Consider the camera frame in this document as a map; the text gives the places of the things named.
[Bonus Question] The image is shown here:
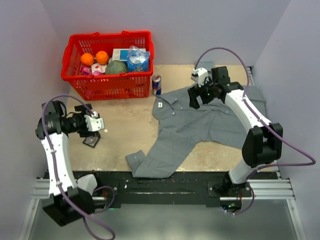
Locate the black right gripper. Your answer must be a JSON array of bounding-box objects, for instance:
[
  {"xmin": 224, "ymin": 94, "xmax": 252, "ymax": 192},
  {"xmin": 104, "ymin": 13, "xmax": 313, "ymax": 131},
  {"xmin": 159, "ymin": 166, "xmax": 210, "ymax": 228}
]
[{"xmin": 188, "ymin": 76, "xmax": 218, "ymax": 110}]

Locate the grey button-up shirt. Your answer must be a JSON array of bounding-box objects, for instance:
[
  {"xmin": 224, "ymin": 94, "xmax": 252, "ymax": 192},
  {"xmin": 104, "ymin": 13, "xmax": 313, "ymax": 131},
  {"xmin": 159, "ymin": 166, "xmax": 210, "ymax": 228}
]
[{"xmin": 125, "ymin": 60, "xmax": 267, "ymax": 180}]

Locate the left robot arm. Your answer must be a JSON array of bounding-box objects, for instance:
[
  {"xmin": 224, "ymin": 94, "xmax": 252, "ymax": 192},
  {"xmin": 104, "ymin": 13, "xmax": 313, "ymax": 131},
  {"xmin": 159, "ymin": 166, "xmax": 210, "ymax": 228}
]
[{"xmin": 35, "ymin": 100, "xmax": 105, "ymax": 227}]

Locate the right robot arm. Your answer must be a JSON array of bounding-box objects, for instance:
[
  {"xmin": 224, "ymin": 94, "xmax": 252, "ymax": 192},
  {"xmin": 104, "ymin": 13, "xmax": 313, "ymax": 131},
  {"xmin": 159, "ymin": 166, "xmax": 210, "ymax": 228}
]
[{"xmin": 187, "ymin": 66, "xmax": 283, "ymax": 197}]

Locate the Red Bull drink can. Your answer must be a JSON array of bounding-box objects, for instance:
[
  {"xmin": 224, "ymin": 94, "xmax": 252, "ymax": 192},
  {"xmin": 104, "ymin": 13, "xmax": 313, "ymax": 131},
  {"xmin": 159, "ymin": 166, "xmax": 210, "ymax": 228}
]
[{"xmin": 151, "ymin": 74, "xmax": 162, "ymax": 96}]

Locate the pink snack packet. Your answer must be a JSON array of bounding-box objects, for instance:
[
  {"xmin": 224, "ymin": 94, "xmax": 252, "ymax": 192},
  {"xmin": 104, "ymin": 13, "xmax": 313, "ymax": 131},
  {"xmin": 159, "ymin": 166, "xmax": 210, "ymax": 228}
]
[{"xmin": 80, "ymin": 63, "xmax": 107, "ymax": 76}]

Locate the red plastic shopping basket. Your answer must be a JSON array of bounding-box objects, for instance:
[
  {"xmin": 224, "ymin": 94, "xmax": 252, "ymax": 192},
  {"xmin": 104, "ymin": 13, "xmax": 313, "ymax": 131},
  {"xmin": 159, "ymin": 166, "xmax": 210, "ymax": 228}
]
[{"xmin": 60, "ymin": 30, "xmax": 154, "ymax": 101}]

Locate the left orange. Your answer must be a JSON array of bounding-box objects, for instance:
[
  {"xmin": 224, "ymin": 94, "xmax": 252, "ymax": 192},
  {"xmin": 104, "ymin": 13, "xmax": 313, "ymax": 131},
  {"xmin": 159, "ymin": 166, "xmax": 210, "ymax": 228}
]
[{"xmin": 80, "ymin": 52, "xmax": 95, "ymax": 67}]

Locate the orange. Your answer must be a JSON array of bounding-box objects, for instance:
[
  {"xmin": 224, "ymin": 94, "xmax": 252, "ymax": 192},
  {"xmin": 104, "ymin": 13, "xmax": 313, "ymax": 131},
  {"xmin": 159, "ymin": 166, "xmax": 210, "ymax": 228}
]
[
  {"xmin": 80, "ymin": 52, "xmax": 95, "ymax": 67},
  {"xmin": 95, "ymin": 51, "xmax": 109, "ymax": 65}
]

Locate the green melon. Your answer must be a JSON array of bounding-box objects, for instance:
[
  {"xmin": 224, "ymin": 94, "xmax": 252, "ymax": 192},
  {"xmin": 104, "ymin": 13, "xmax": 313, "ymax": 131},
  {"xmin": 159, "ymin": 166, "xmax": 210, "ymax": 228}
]
[{"xmin": 105, "ymin": 60, "xmax": 129, "ymax": 75}]

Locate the right orange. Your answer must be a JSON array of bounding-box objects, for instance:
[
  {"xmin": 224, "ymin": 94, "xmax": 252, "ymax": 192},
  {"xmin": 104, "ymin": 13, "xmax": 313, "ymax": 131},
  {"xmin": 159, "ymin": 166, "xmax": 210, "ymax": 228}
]
[{"xmin": 95, "ymin": 51, "xmax": 109, "ymax": 65}]

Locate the blue snack bag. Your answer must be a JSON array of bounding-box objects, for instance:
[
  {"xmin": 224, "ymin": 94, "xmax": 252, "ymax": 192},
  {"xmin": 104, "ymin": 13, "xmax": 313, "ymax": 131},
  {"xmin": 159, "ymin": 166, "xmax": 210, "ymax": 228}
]
[{"xmin": 126, "ymin": 45, "xmax": 151, "ymax": 72}]

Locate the white blue carton box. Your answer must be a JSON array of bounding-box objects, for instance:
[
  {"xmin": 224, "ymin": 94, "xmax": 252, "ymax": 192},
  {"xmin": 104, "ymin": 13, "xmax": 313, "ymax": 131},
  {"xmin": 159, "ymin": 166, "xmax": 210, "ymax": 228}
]
[{"xmin": 109, "ymin": 48, "xmax": 149, "ymax": 64}]

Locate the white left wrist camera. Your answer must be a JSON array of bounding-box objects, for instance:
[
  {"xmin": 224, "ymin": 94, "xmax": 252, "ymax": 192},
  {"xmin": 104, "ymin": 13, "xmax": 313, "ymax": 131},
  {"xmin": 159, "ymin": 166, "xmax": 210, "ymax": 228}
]
[{"xmin": 84, "ymin": 115, "xmax": 105, "ymax": 132}]

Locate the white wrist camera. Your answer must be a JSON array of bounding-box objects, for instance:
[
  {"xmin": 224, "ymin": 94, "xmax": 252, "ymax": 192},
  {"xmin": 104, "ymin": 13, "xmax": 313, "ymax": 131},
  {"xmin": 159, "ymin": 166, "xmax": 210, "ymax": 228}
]
[
  {"xmin": 84, "ymin": 115, "xmax": 105, "ymax": 132},
  {"xmin": 191, "ymin": 67, "xmax": 208, "ymax": 87}
]

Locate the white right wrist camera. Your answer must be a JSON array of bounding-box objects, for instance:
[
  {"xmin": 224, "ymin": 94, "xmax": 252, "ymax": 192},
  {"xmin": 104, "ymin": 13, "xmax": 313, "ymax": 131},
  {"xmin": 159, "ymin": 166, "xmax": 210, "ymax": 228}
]
[{"xmin": 191, "ymin": 67, "xmax": 208, "ymax": 87}]

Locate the black square frame stand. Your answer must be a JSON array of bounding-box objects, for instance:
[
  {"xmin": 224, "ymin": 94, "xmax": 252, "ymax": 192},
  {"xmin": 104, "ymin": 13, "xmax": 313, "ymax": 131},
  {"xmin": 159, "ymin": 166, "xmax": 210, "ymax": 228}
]
[{"xmin": 82, "ymin": 135, "xmax": 101, "ymax": 148}]

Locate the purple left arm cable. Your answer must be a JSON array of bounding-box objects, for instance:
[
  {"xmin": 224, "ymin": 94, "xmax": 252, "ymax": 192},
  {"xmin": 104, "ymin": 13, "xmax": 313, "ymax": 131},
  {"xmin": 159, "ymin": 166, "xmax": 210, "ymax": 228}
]
[{"xmin": 41, "ymin": 93, "xmax": 116, "ymax": 240}]

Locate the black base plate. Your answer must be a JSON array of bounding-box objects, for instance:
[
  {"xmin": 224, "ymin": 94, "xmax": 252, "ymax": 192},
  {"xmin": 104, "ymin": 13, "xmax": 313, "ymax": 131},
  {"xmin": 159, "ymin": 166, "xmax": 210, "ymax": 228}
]
[{"xmin": 44, "ymin": 171, "xmax": 280, "ymax": 210}]

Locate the aluminium frame rail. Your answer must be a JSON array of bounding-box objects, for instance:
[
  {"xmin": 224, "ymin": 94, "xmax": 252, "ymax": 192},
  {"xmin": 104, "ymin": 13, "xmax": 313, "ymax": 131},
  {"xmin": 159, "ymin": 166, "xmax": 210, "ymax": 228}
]
[{"xmin": 18, "ymin": 66, "xmax": 307, "ymax": 240}]

